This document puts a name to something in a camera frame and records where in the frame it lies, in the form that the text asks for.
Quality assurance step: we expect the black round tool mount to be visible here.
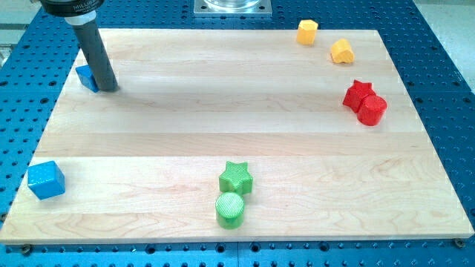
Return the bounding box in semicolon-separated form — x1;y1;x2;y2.
40;0;104;17

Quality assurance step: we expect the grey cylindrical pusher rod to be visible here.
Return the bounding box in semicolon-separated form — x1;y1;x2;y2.
65;11;118;92

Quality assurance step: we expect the blue triangle block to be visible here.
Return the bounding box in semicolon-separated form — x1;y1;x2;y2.
75;65;99;93

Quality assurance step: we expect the blue cube block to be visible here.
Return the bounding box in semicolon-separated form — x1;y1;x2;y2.
27;161;66;200

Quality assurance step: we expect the light wooden board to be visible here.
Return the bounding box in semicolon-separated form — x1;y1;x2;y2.
1;29;474;245

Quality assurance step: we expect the green star block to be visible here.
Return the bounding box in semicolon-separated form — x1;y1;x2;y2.
219;161;253;195

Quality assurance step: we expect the yellow hexagon block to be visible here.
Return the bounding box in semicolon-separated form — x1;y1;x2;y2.
296;19;318;45

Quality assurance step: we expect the green cylinder block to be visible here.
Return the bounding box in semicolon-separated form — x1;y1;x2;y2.
215;192;245;229

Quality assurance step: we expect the yellow rounded block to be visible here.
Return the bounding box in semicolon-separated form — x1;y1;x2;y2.
330;39;355;63

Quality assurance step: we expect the red star block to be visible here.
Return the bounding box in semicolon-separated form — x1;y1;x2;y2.
343;79;376;113

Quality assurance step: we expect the red cylinder block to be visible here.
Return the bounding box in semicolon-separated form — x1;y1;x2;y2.
357;95;387;126

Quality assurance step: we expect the clear robot base plate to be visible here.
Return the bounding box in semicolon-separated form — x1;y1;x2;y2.
193;0;272;18

